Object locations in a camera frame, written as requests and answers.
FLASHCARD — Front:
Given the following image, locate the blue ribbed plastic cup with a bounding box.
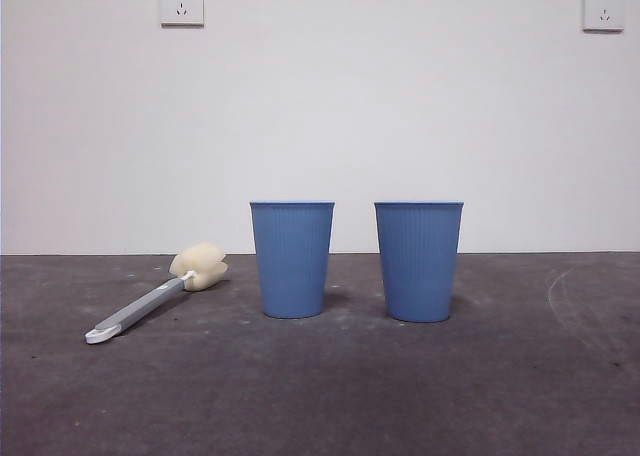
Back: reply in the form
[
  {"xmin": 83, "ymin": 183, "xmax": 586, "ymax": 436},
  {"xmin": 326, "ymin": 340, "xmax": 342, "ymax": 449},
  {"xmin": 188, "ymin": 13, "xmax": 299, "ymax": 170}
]
[
  {"xmin": 373, "ymin": 200, "xmax": 466, "ymax": 324},
  {"xmin": 249, "ymin": 200, "xmax": 337, "ymax": 320}
]

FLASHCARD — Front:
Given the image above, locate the white wall socket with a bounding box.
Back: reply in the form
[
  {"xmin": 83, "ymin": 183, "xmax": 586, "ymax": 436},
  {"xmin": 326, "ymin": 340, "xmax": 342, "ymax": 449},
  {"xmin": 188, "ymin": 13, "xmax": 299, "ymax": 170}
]
[
  {"xmin": 581, "ymin": 0, "xmax": 626, "ymax": 34},
  {"xmin": 160, "ymin": 0, "xmax": 206, "ymax": 29}
]

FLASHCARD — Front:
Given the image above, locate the cup brush with sponge head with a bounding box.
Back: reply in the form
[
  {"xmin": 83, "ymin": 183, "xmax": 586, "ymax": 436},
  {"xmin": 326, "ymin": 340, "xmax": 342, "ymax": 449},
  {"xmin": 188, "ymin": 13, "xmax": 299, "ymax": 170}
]
[{"xmin": 84, "ymin": 242, "xmax": 229, "ymax": 347}]

